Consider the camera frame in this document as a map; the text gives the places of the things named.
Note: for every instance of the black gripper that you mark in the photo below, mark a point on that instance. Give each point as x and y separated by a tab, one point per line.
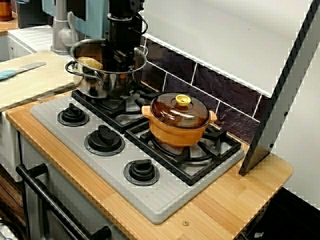
122	35

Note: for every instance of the stainless steel pot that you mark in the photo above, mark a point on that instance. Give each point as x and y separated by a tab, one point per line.
110	85

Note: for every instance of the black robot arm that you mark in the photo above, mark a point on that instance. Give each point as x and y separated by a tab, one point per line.
122	7

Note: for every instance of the bread loaf in pot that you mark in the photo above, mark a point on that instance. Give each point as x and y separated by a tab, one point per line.
90	63

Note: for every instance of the teal box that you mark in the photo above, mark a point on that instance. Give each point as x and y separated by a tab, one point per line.
95	25

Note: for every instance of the black burner grate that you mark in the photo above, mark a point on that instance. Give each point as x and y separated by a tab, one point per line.
117	121
190	175

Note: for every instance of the grey toy faucet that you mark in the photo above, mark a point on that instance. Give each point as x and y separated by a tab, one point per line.
60	37

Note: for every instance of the black stove knob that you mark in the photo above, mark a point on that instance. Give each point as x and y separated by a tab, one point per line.
141	172
72	116
103	140

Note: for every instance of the brown lid with yellow knob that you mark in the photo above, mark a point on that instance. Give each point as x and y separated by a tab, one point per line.
172	115

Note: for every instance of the light wooden cutting board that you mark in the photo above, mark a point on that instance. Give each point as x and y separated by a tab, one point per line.
30	85

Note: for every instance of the white toy sink unit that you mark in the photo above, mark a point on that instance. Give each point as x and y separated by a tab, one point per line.
25	37

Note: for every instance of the orange toy casserole pot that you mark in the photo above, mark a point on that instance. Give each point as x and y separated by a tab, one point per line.
175	137

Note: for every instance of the black box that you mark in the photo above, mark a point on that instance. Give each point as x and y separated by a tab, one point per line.
30	15

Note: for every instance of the dark tile backsplash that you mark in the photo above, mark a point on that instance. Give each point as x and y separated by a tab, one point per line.
225	95

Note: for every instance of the wooden background table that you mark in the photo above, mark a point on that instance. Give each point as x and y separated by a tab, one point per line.
7	26

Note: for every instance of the amber jar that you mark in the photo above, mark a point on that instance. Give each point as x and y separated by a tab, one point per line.
5	10

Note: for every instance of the white toy kitchen cabinet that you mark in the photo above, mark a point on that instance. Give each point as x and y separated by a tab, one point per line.
32	160

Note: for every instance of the grey toy stove top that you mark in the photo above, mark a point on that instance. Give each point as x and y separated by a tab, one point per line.
150	200

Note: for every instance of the dark grey hood side panel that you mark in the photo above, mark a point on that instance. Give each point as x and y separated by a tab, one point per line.
255	160

